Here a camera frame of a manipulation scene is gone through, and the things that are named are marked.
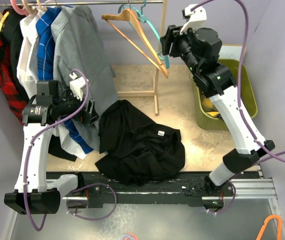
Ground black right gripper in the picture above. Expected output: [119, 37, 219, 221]
[160, 22, 202, 76]

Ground teal plastic hanger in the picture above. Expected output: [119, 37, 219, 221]
[117, 0, 170, 69]

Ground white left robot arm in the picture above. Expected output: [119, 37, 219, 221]
[4, 77, 99, 215]

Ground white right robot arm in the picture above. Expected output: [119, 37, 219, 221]
[160, 25, 275, 196]

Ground wooden hanger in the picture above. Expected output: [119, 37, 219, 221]
[101, 8, 170, 79]

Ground blue checked hanging shirt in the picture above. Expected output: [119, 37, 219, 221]
[35, 7, 93, 158]

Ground yellow plaid shirt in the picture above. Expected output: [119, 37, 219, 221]
[200, 93, 223, 120]

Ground grey hanging shirt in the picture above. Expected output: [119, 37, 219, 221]
[50, 5, 120, 152]

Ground white hanging shirt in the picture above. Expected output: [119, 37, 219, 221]
[16, 10, 87, 159]

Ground red black plaid shirt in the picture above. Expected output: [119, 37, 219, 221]
[0, 33, 29, 123]

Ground light wooden hanger hook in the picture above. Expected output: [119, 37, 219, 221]
[36, 0, 47, 12]

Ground beige wooden hanger hook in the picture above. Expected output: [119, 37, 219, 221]
[21, 0, 38, 15]

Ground pink hanger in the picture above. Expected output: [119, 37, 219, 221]
[10, 0, 29, 16]

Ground yellow hanger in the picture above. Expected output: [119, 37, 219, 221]
[0, 11, 11, 32]

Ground orange plastic hanger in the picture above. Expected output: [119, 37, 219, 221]
[255, 214, 283, 240]

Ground white board behind bin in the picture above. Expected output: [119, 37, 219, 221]
[218, 44, 243, 61]

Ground olive green plastic bin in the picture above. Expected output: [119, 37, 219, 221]
[189, 59, 258, 130]

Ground black hanging garment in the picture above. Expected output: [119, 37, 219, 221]
[1, 8, 77, 162]

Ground red blue hangers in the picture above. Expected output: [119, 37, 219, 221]
[120, 233, 139, 240]

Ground wooden clothes rack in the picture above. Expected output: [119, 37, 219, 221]
[0, 0, 169, 115]

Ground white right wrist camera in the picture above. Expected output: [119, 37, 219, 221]
[179, 4, 207, 35]

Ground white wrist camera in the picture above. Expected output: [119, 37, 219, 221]
[179, 4, 207, 35]
[69, 73, 87, 102]

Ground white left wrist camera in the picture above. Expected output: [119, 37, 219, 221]
[69, 73, 87, 102]

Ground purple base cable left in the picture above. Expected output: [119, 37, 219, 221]
[66, 184, 117, 222]

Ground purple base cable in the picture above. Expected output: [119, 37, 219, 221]
[206, 183, 237, 216]
[66, 184, 117, 222]

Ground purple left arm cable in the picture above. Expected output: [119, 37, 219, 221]
[23, 68, 91, 231]

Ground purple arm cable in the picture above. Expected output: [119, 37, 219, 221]
[23, 68, 91, 231]
[192, 0, 285, 167]

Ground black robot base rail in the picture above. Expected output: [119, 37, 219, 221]
[77, 171, 234, 207]

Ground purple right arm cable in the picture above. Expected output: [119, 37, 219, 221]
[192, 0, 285, 167]

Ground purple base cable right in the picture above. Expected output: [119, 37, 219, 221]
[206, 183, 237, 216]

